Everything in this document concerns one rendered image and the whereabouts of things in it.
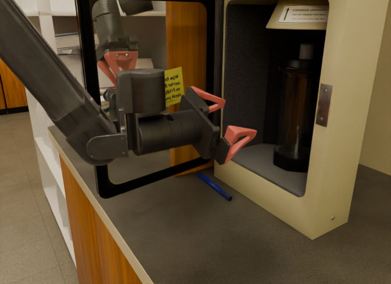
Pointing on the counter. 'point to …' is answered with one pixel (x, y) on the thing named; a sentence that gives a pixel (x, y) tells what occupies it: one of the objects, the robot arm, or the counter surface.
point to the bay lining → (258, 68)
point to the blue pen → (215, 187)
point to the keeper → (323, 105)
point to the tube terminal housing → (316, 215)
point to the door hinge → (218, 57)
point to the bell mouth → (300, 14)
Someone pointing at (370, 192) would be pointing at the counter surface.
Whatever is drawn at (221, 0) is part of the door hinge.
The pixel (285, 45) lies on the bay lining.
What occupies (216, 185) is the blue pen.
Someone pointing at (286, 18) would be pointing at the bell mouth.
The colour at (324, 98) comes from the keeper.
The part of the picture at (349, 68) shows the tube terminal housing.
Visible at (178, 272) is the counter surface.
